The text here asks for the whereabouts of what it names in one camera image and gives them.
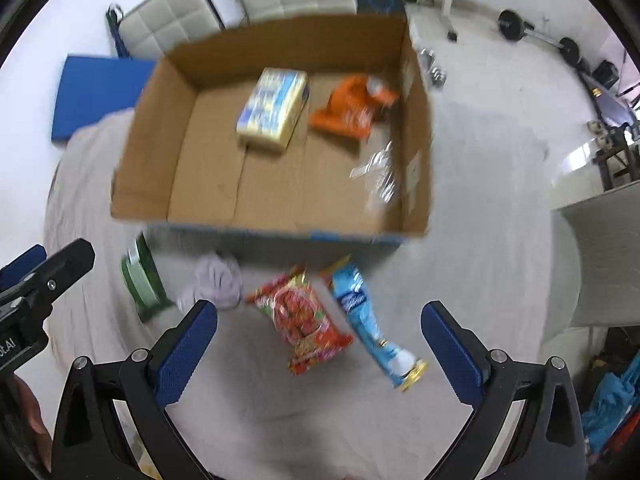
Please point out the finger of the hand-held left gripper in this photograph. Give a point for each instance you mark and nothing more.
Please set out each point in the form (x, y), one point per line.
(22, 265)
(65, 267)

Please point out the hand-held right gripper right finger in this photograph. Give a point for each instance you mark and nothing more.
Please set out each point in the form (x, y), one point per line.
(452, 355)

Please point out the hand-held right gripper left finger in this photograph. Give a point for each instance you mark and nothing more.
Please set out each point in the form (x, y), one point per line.
(184, 355)

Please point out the light blue snack packet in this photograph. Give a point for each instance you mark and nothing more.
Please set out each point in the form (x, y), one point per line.
(362, 317)

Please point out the red snack packet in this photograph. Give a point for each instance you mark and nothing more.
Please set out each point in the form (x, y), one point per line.
(300, 317)

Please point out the brown cardboard box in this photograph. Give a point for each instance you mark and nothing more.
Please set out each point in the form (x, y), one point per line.
(280, 185)

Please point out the person's left hand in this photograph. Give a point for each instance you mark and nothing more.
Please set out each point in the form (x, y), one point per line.
(34, 420)

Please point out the pale grey cloth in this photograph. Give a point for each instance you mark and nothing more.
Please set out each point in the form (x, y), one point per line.
(215, 282)

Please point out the blue plastic bag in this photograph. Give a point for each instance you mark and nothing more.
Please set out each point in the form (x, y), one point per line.
(612, 405)

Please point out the blue foam mat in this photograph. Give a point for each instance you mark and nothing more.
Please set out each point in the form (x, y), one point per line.
(97, 97)

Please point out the white table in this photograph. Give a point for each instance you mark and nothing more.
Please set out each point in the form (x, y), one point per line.
(600, 260)

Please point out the clear plastic packet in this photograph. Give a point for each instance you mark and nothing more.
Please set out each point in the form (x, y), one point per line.
(377, 175)

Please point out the wooden stool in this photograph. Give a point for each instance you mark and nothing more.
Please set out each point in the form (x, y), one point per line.
(617, 155)

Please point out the yellow tissue packet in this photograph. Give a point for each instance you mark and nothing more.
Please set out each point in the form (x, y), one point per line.
(272, 107)

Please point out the orange snack packet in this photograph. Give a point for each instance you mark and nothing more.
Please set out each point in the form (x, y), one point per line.
(345, 110)

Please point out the metal dumbbells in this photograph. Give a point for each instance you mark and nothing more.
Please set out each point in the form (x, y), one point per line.
(435, 67)

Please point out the black barbell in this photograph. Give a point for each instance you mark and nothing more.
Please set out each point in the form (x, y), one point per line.
(537, 32)

